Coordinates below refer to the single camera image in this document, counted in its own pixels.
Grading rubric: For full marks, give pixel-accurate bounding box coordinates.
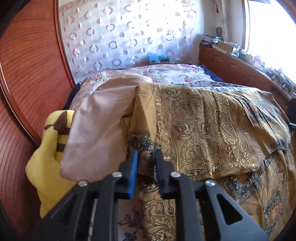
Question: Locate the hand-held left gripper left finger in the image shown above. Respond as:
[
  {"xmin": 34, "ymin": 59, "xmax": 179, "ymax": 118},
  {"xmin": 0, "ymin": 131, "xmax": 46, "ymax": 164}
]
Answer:
[{"xmin": 32, "ymin": 150, "xmax": 139, "ymax": 241}]

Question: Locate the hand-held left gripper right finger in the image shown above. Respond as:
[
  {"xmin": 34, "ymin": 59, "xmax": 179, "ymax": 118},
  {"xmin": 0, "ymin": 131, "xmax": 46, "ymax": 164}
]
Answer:
[{"xmin": 154, "ymin": 149, "xmax": 270, "ymax": 241}]

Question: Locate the dark blue bed sheet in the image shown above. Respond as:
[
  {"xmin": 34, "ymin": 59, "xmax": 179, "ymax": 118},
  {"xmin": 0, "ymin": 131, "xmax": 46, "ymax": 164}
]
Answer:
[{"xmin": 201, "ymin": 65, "xmax": 225, "ymax": 82}]

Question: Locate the pink floral quilt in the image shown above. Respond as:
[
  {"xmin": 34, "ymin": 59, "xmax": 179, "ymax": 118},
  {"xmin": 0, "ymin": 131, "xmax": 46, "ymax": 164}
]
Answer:
[{"xmin": 69, "ymin": 64, "xmax": 208, "ymax": 112}]

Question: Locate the blue floral bed sheet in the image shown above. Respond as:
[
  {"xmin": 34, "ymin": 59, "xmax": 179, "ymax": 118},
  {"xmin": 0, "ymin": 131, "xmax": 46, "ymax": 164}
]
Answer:
[{"xmin": 88, "ymin": 81, "xmax": 255, "ymax": 241}]

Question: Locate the window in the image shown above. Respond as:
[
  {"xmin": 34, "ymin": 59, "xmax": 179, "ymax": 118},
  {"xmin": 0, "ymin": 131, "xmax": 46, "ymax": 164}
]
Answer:
[{"xmin": 243, "ymin": 0, "xmax": 296, "ymax": 75}]

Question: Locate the blue plastic bag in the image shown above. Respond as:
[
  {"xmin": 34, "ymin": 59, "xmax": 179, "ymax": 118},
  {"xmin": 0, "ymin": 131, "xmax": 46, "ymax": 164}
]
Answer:
[{"xmin": 147, "ymin": 52, "xmax": 170, "ymax": 64}]

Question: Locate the golden patterned cloth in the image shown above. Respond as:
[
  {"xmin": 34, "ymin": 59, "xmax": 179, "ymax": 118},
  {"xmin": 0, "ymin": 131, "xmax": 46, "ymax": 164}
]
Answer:
[{"xmin": 120, "ymin": 82, "xmax": 296, "ymax": 241}]

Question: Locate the sheer circle-patterned curtain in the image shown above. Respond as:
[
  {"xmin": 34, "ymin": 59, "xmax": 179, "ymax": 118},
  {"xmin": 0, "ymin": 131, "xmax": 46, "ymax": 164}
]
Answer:
[{"xmin": 59, "ymin": 0, "xmax": 197, "ymax": 79}]

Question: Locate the wooden low cabinet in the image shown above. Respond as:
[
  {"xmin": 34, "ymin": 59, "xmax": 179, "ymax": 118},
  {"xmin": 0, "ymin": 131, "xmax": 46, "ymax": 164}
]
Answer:
[{"xmin": 199, "ymin": 44, "xmax": 296, "ymax": 112}]

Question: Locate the yellow plush toy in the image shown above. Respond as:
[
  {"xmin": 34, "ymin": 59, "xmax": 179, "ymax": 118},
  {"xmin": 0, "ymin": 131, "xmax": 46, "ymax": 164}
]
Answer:
[{"xmin": 25, "ymin": 110, "xmax": 78, "ymax": 218}]

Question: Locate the cardboard box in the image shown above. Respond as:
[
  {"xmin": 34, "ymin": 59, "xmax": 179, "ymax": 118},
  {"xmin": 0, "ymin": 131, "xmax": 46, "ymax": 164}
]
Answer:
[{"xmin": 217, "ymin": 41, "xmax": 234, "ymax": 52}]

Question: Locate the pale pink pillow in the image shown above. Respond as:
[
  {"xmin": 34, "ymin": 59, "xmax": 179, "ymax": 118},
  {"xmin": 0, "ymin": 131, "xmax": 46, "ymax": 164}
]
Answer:
[{"xmin": 59, "ymin": 75, "xmax": 153, "ymax": 182}]

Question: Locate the wooden slatted wardrobe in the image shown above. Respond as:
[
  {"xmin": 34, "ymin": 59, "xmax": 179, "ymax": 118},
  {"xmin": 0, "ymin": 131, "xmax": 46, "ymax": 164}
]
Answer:
[{"xmin": 0, "ymin": 0, "xmax": 77, "ymax": 232}]

